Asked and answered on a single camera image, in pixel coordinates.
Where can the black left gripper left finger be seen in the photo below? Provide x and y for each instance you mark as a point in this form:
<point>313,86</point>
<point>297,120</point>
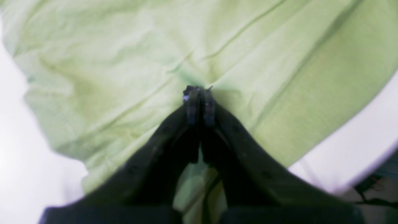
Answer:
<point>142,190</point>

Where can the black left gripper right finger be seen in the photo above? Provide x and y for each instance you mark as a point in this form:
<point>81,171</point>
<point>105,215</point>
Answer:
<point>258,189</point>

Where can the green t-shirt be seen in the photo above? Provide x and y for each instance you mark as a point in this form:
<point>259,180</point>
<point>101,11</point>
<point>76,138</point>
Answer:
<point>103,74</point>

